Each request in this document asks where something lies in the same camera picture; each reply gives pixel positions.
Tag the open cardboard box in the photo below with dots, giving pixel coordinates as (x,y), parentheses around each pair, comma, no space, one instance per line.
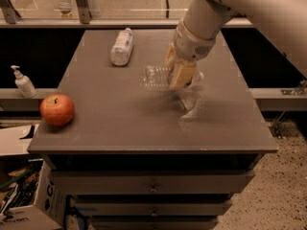
(29,198)

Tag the red apple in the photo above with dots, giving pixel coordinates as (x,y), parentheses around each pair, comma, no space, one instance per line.
(57,109)

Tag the grey metal railing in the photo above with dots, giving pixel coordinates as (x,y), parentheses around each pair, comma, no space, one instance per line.
(93,14)

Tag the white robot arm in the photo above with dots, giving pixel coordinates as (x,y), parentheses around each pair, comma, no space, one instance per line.
(282,22)

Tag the white labelled plastic bottle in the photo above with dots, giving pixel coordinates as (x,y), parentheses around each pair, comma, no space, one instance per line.
(122,48)

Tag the white pump dispenser bottle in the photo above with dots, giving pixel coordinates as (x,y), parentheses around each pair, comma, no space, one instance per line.
(23,83)

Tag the grey drawer cabinet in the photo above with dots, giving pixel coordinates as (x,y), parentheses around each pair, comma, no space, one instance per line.
(135,159)

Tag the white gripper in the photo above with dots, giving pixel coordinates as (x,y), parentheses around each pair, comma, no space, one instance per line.
(190,47)

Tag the clear plastic water bottle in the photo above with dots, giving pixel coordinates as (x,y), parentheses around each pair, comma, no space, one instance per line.
(156,78)

